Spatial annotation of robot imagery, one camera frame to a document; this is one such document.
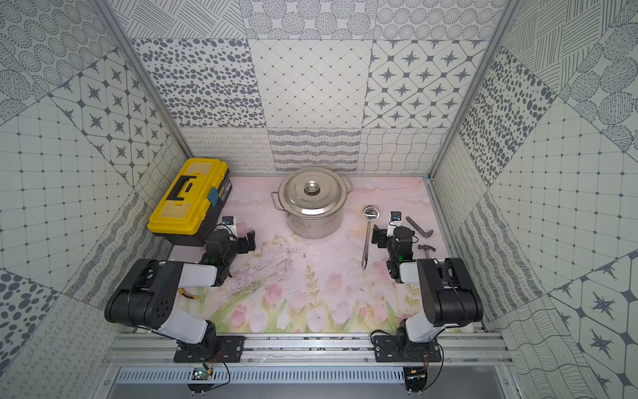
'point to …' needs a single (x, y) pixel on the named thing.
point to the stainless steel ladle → (370, 214)
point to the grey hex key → (412, 223)
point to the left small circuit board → (202, 374)
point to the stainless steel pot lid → (312, 192)
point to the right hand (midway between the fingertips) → (388, 227)
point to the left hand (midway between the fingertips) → (240, 229)
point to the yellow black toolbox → (193, 203)
